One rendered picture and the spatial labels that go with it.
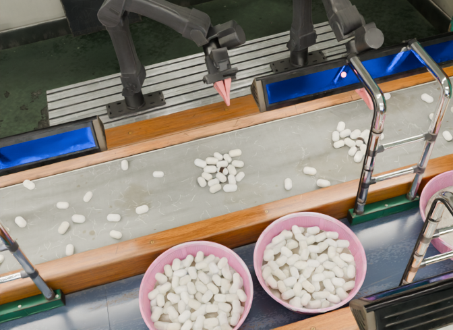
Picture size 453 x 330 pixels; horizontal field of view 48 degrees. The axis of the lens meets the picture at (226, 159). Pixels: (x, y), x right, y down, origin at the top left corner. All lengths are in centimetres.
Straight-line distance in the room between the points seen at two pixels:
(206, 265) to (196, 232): 9
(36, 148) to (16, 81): 208
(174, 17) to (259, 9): 195
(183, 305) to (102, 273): 23
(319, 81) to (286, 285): 48
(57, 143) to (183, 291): 45
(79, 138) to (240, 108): 61
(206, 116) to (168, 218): 37
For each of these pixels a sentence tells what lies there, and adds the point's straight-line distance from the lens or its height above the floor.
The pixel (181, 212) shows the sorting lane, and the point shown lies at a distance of 137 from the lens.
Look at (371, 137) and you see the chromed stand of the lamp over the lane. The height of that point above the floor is 101.
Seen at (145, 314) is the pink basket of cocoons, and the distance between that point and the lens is 122.
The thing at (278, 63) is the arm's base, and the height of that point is 68.
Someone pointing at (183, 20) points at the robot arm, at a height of 104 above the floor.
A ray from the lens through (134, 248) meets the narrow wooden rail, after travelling 131.
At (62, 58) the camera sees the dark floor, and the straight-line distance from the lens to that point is 327.
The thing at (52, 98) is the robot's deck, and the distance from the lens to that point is 192.
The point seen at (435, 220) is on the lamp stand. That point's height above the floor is 103.
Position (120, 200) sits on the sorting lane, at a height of 74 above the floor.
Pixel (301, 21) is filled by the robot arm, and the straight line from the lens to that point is 172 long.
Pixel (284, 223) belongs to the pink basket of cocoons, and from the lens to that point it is 132.
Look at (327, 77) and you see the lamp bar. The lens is 119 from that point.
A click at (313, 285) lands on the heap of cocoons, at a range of 126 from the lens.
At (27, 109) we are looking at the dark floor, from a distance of 300.
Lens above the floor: 185
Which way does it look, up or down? 49 degrees down
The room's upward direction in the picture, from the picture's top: 6 degrees counter-clockwise
